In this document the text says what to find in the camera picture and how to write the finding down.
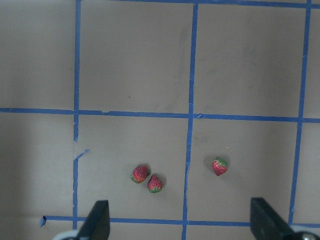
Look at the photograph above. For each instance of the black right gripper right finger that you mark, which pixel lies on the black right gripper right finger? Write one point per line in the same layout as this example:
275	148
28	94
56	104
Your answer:
266	223

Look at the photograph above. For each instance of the red strawberry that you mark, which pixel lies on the red strawberry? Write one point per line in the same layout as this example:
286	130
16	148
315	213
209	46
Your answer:
154	184
140	173
219	166

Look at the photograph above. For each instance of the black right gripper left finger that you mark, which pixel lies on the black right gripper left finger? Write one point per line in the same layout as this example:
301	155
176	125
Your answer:
97	223

